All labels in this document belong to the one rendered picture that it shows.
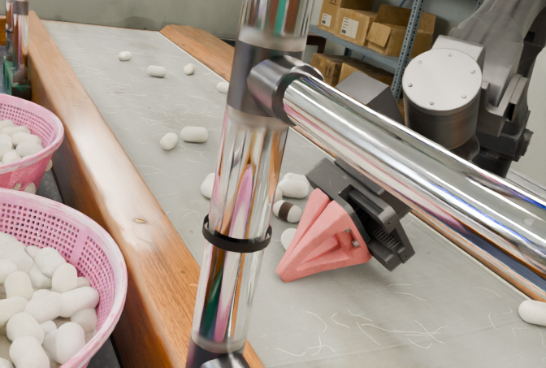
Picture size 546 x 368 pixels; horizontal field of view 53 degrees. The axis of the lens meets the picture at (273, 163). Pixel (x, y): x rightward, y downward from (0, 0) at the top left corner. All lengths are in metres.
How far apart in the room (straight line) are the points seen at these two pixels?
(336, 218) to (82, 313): 0.20
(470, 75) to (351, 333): 0.21
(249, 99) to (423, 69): 0.27
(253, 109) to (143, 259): 0.27
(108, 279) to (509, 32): 0.41
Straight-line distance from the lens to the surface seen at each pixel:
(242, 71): 0.18
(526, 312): 0.53
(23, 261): 0.47
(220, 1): 5.28
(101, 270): 0.45
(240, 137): 0.18
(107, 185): 0.54
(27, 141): 0.70
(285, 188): 0.62
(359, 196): 0.45
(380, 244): 0.47
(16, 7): 0.99
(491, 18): 0.58
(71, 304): 0.43
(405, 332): 0.46
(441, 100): 0.41
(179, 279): 0.41
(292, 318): 0.44
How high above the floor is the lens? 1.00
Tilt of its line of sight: 21 degrees down
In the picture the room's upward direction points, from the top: 11 degrees clockwise
